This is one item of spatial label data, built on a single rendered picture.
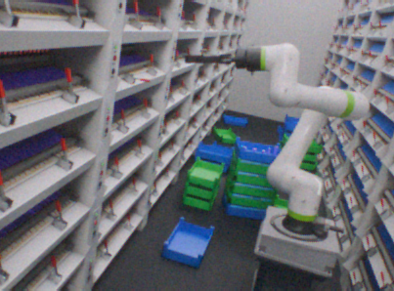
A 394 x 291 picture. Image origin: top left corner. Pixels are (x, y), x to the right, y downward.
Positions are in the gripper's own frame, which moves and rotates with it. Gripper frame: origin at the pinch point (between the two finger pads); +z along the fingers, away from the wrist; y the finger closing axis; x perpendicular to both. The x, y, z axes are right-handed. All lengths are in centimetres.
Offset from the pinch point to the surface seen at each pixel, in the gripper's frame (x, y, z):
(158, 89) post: -16.4, 30.4, 24.8
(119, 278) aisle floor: -97, -11, 34
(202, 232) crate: -101, 43, 6
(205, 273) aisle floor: -105, 11, -1
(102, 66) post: 0.4, -39.6, 20.2
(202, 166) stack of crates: -82, 105, 18
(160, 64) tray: -4.5, 30.1, 23.1
